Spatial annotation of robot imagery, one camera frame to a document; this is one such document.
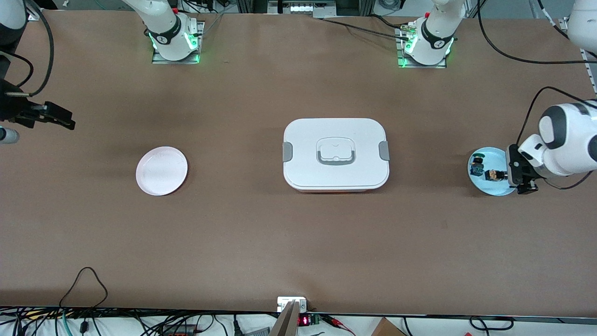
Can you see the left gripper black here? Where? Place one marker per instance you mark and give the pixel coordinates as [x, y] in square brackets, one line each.
[513, 164]

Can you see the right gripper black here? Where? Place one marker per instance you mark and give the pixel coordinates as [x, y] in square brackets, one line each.
[13, 108]

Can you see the orange push-button switch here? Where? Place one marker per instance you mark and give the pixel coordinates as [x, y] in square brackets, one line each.
[492, 176]

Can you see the white lidded lunch box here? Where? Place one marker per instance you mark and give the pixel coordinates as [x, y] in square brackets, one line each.
[336, 135]

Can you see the light blue round plate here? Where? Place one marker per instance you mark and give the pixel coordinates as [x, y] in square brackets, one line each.
[494, 188]

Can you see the aluminium corner extrusion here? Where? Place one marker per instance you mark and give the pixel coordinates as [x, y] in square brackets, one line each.
[33, 15]

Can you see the white plate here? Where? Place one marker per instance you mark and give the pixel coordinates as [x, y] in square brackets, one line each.
[161, 172]

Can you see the brown cardboard piece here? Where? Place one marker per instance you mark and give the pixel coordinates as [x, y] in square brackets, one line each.
[387, 329]

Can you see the red clip leads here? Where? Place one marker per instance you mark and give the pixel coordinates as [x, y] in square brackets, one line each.
[338, 322]

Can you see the red digit display board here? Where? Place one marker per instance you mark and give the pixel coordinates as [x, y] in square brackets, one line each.
[304, 320]

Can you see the aluminium profile bar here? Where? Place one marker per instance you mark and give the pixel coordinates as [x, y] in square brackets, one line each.
[287, 323]

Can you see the green blue switch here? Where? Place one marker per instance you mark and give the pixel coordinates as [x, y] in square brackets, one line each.
[477, 165]

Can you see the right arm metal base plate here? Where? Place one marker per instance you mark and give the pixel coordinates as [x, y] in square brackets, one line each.
[161, 59]

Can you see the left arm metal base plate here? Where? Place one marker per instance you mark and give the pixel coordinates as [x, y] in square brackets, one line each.
[403, 64]

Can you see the small white mount block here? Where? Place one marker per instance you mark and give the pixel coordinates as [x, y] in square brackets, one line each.
[285, 303]

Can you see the aluminium frame with label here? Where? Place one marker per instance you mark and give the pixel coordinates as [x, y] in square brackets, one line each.
[301, 8]

